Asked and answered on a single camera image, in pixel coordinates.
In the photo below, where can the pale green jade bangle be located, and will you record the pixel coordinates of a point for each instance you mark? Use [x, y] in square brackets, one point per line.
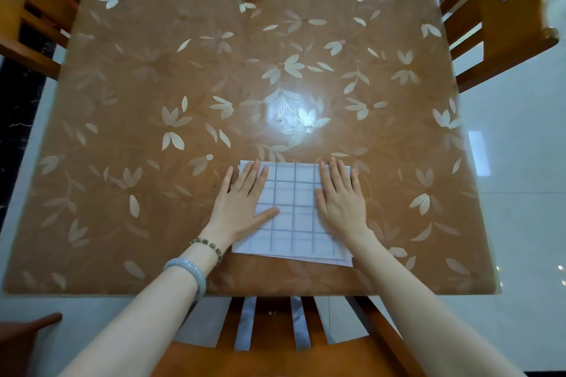
[194, 270]

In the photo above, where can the brown wooden nightstand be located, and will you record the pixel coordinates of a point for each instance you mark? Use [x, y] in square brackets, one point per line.
[17, 346]

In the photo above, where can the person's grey trousers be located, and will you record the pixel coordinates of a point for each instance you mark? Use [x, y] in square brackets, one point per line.
[245, 323]

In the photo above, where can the person's left hand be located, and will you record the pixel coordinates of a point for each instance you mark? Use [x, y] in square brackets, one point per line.
[239, 213]

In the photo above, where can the person's right hand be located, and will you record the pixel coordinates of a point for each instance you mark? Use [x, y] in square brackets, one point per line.
[345, 209]

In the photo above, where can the wooden dining table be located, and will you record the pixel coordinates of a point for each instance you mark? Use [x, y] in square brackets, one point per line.
[287, 288]

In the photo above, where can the large grid cloth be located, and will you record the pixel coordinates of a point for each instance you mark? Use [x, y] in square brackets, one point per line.
[292, 195]

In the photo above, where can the wooden dining chair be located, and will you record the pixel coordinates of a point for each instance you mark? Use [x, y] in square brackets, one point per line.
[17, 54]
[517, 14]
[274, 363]

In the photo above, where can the person's left forearm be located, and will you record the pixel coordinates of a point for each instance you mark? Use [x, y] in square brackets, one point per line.
[132, 337]

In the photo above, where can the person's right forearm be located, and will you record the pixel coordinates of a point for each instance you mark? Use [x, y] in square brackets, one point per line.
[433, 323]

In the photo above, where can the floral brown table cover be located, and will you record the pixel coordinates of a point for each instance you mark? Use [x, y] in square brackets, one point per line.
[155, 80]

